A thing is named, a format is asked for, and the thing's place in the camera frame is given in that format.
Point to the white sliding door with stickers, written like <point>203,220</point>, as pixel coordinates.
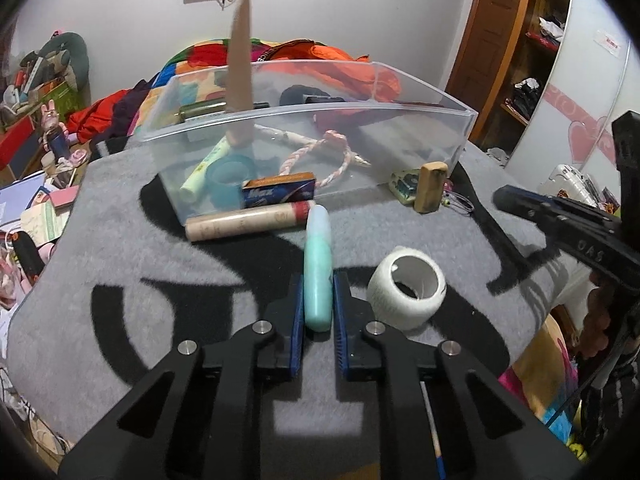
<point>590,85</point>

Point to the small green yellow box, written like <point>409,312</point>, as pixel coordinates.
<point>404,187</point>

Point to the dark blue bottle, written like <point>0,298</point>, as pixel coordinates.
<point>60,145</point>

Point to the beige cylinder with red cap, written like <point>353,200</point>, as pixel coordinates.
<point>235,223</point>

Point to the blue cardboard box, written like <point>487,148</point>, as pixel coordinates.
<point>280,191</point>

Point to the person's right forearm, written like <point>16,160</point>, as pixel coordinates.
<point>615,400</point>

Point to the person's right hand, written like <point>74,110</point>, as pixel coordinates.
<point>600,320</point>

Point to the wooden wardrobe shelves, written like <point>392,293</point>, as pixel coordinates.
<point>540,50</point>

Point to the white book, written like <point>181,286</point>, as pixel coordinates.
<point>20,195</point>

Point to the white blue pencil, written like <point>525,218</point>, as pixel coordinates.
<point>434,430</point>

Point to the beige notebook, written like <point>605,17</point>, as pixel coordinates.
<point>42,220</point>

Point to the grey blanket with black letters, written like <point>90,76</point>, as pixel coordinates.
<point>150,260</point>

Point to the pale green slim tube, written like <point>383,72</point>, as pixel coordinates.
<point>200,175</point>

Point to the orange duvet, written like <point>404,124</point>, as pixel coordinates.
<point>340,57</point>

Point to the pink rabbit toy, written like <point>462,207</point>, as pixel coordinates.
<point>50,117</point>

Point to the grey neck pillow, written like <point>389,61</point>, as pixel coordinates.
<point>80,60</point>

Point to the teal round jar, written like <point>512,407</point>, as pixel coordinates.
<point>227,180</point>

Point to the mint green tube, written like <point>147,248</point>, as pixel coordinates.
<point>317,270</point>

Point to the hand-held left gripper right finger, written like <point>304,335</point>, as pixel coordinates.
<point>342,325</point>

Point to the wooden block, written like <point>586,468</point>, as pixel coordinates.
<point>431,187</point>

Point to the brown wooden door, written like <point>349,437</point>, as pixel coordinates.
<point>485,60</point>

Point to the white bag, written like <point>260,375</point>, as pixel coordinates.
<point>567,180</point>

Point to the green cardboard box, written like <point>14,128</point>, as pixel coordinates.
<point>60,97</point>

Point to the white tape roll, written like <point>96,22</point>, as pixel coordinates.
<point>385,300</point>

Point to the red cloth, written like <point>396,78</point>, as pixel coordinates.
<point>100,115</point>

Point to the red long box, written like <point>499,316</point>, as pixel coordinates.
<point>17,147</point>

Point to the beige cosmetic tube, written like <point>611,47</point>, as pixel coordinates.
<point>240,75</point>

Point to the colourful patchwork quilt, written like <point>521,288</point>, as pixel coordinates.
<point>200,55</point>

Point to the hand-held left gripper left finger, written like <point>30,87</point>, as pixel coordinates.
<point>297,325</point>

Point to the clear plastic storage bin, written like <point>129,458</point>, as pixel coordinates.
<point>425,125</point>

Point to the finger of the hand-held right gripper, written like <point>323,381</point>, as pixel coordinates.
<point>520,205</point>

